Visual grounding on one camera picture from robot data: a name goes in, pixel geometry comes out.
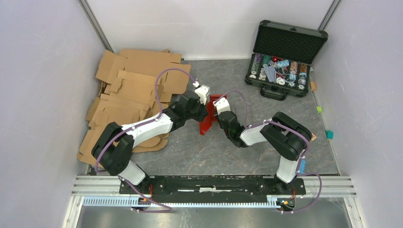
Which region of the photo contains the red paper box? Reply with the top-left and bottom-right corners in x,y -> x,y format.
199,94 -> 222,135

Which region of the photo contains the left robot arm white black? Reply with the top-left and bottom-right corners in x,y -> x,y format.
91,86 -> 210,194

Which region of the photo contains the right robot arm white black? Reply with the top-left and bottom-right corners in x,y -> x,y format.
215,111 -> 312,194

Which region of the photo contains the stack of flat brown cardboard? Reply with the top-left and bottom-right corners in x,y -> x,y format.
77,48 -> 191,165

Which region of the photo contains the black poker chip case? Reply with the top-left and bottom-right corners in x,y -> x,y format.
244,20 -> 328,101

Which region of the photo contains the wooden letter block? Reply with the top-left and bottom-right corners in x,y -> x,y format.
310,133 -> 317,142

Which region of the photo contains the blue toy block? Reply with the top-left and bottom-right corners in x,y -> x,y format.
297,159 -> 306,174

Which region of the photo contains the small brown wooden block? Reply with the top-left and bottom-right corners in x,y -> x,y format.
310,81 -> 317,91

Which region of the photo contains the teal cube block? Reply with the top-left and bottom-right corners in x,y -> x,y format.
325,130 -> 334,140

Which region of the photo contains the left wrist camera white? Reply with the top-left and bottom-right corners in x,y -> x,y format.
193,81 -> 210,105

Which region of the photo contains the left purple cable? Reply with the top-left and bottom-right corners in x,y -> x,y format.
94,67 -> 197,173

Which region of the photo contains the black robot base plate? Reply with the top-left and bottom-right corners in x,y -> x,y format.
136,175 -> 306,204

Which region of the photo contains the aluminium frame rail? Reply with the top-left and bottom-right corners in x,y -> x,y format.
62,175 -> 365,228

